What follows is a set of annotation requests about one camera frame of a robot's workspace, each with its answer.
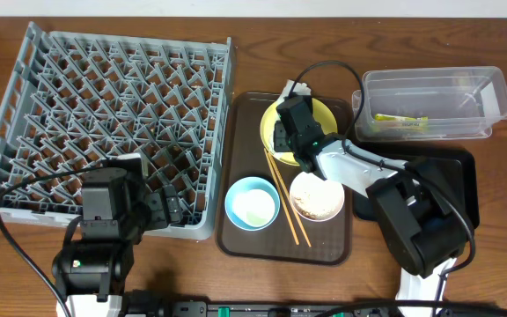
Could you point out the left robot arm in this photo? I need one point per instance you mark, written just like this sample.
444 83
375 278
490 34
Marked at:
98 248

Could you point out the light blue bowl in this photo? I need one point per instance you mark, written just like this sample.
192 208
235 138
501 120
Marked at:
244 185

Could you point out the clear plastic bin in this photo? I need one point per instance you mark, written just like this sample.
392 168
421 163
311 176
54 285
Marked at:
460 102

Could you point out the wooden chopstick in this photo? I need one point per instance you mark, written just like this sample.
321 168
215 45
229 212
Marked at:
290 200
280 193

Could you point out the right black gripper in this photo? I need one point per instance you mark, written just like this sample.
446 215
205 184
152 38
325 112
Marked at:
278 138

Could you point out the right wooden chopstick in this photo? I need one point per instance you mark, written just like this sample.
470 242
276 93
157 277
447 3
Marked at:
290 200

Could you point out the yellow plate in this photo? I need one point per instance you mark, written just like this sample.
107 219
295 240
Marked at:
321 113

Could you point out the green snack wrapper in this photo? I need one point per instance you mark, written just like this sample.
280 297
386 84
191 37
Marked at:
388 121

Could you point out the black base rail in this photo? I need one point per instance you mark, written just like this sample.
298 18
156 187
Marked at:
148 303

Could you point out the black waste tray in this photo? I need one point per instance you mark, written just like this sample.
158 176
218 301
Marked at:
455 163

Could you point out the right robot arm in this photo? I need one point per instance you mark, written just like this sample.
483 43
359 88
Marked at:
426 230

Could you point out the white plastic cup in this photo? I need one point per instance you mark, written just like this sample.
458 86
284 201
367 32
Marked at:
255 207

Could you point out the grey plastic dish rack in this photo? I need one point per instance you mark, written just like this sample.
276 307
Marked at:
75 99

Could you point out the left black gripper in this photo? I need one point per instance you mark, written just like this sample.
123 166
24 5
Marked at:
159 217

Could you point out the left wooden chopstick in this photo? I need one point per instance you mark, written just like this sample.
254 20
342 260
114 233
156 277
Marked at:
280 193

